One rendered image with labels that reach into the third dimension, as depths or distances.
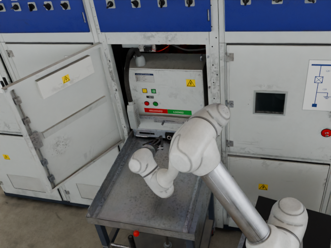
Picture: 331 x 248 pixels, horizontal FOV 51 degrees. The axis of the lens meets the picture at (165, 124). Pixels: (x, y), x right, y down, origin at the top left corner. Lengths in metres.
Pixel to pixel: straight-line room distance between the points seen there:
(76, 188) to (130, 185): 1.02
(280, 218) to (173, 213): 0.60
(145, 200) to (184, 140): 0.86
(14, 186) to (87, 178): 0.85
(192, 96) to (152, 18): 0.54
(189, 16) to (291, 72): 0.60
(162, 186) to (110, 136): 0.75
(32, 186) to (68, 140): 1.25
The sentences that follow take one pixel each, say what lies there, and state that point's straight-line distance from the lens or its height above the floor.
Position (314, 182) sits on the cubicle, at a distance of 2.41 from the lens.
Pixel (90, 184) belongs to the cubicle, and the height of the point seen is 0.34.
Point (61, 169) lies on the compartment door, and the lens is 2.25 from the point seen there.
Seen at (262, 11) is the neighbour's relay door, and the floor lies 1.75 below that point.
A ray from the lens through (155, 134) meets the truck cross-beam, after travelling 2.38.
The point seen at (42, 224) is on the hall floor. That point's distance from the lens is 3.30.
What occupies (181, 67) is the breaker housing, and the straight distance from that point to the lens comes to 2.08.
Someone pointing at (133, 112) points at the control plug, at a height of 1.14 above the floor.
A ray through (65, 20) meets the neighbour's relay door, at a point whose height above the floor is 1.72.
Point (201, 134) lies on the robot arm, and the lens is 1.25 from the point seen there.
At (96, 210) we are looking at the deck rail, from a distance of 2.04.
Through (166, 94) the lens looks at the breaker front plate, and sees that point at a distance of 2.17.
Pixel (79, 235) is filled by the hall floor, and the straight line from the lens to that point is 3.08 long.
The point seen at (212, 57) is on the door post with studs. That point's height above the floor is 1.50.
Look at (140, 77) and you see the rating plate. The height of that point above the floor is 1.33.
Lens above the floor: 2.34
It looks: 36 degrees down
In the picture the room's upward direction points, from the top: 8 degrees counter-clockwise
